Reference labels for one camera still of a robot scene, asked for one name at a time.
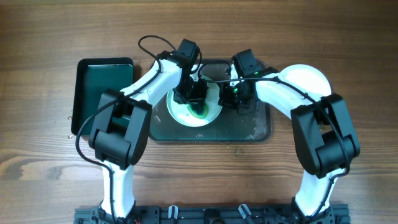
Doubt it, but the green yellow sponge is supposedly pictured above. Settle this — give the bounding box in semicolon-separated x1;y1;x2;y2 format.
187;103;209;119

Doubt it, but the white plate stained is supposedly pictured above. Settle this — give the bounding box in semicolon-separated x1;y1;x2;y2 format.
166;83;222;128

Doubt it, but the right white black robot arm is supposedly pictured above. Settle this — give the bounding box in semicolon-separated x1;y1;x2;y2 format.
220;64;360;223

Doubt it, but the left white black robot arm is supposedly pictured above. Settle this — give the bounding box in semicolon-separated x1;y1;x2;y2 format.
89;50;209;223

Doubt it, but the large dark serving tray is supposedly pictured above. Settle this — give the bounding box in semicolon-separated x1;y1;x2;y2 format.
148;58;272;143

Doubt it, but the small black water tray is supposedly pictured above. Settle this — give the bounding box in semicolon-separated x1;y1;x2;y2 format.
71;57;134;135

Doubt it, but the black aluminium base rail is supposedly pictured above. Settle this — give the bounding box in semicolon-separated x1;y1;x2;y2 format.
73;204;351;224

